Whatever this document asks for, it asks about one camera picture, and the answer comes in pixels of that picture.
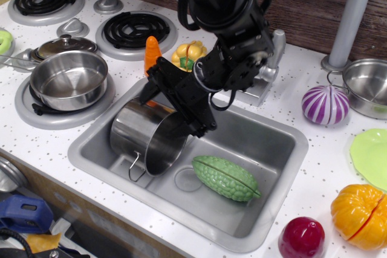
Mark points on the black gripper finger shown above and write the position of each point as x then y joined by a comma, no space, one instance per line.
180,128
149,91

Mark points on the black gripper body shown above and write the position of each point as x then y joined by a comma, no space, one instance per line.
185,95

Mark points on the stainless steel pot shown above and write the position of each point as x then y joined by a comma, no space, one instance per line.
144,134

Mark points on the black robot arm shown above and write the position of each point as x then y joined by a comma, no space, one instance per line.
244,49

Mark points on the silver sink basin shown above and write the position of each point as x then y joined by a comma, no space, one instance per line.
270,151

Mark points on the steel pot lid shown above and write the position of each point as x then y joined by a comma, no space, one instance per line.
64,43

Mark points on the yellow bell pepper toy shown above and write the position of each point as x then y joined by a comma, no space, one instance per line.
186,55

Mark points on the orange carrot toy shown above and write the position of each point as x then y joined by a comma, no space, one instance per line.
152,53

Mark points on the back right stove burner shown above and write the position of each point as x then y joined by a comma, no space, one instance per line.
123,36

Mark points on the stove burner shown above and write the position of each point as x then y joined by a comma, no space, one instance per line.
43,12
65,120
123,36

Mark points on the green bitter melon toy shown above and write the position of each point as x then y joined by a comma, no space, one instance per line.
226,178

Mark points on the silver toy faucet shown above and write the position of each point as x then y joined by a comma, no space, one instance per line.
256,94

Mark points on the steel bowl on burner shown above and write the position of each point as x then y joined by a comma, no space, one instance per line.
70,81

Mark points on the silver stove knob upper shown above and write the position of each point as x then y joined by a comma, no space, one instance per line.
107,7

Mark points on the silver stove knob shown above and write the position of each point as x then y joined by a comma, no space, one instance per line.
107,7
74,27

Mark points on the silver stove knob lower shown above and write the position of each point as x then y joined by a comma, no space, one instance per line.
74,27

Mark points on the front stove burner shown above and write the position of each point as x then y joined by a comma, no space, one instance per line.
65,120

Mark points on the steel ladle spoon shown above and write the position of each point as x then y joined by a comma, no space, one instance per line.
22,62

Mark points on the back left stove burner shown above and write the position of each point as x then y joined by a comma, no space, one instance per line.
43,12

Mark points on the purple striped onion toy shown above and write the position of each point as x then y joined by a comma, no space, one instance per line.
325,105

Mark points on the green toy at left edge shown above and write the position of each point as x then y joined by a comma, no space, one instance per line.
7,45

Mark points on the grey vertical pole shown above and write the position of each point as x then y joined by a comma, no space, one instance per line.
345,36

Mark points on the red apple toy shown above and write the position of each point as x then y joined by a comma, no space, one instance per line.
302,237

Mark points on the silver round oven knob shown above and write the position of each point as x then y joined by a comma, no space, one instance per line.
11,177

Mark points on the blue clamp tool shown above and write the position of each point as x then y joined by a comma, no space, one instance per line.
26,215

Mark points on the steel bowl at right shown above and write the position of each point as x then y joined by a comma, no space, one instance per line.
364,82

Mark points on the yellow tape piece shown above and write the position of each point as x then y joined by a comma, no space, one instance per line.
43,242

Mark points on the light green plate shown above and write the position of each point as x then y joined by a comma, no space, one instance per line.
368,154

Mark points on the orange pumpkin toy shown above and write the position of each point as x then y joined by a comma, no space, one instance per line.
359,215

